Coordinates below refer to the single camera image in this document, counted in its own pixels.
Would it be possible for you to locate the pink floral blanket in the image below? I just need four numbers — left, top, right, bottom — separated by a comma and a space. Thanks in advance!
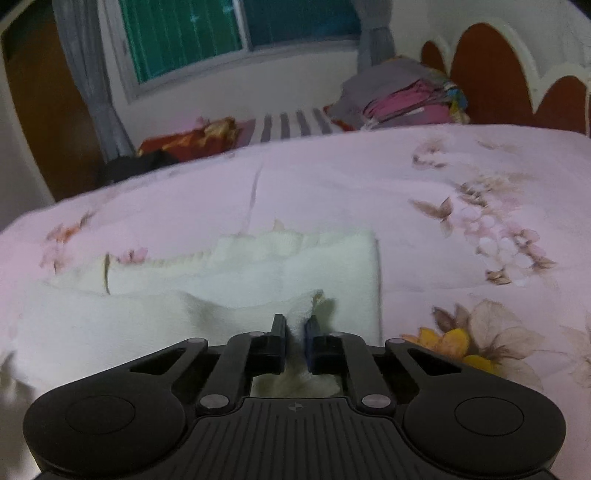
0, 124, 591, 480

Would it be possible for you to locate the grey white striped cloth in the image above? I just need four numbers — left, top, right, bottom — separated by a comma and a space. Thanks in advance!
252, 108, 345, 144

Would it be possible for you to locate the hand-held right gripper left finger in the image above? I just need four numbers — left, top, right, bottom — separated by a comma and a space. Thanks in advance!
130, 314, 288, 415

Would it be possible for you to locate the stack of folded clothes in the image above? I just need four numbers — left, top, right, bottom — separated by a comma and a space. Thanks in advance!
328, 56, 472, 132

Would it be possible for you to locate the grey curtain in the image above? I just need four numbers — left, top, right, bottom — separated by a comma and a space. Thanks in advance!
348, 0, 393, 75
53, 0, 134, 160

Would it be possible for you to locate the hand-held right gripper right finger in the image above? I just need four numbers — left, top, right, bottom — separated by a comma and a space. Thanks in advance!
304, 316, 462, 412

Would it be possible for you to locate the red and white headboard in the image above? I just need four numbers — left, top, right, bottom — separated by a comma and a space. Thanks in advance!
420, 18, 591, 137

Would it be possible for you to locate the white towel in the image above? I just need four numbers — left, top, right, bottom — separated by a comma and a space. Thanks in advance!
11, 220, 382, 398

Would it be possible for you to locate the window with white frame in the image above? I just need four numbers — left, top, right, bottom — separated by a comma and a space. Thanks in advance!
117, 0, 363, 86

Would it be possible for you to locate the red floral cloth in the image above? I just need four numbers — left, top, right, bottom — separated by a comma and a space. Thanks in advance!
139, 117, 241, 155

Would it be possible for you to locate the black cloth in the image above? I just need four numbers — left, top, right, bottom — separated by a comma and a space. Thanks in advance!
104, 148, 181, 183

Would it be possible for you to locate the brown wooden door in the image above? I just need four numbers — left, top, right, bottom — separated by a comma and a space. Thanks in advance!
0, 21, 105, 201

